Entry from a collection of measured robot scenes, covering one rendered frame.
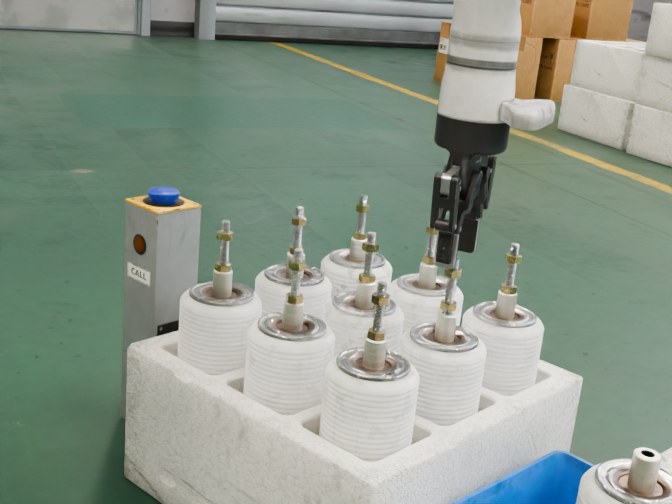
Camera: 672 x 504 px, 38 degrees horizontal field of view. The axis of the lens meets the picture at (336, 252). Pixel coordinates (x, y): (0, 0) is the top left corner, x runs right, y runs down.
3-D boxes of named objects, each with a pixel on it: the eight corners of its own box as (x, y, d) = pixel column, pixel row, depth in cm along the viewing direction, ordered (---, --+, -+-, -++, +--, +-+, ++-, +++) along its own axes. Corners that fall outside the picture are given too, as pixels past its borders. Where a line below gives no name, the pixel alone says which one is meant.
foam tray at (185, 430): (354, 644, 95) (372, 484, 90) (122, 477, 120) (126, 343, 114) (560, 505, 123) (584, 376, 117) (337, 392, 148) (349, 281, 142)
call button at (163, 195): (160, 211, 122) (160, 195, 122) (141, 203, 125) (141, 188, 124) (185, 206, 125) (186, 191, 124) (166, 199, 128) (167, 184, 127)
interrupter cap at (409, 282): (388, 278, 124) (388, 273, 124) (442, 277, 127) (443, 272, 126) (408, 299, 118) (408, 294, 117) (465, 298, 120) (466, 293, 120)
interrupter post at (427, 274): (413, 285, 123) (416, 260, 122) (431, 284, 124) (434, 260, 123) (420, 291, 121) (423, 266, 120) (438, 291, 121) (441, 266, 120)
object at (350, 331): (305, 456, 115) (318, 315, 109) (315, 418, 124) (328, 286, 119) (386, 466, 114) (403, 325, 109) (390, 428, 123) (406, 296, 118)
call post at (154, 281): (149, 437, 130) (157, 214, 120) (118, 417, 134) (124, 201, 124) (191, 422, 135) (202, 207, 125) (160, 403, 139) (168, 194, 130)
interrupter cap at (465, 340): (443, 360, 101) (444, 354, 101) (395, 335, 107) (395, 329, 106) (492, 347, 106) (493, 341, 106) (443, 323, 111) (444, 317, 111)
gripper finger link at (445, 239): (444, 212, 99) (438, 259, 101) (434, 218, 96) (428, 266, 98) (458, 215, 98) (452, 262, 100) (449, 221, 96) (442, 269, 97)
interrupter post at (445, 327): (443, 347, 105) (447, 318, 104) (428, 339, 106) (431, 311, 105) (459, 342, 106) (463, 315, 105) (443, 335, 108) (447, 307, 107)
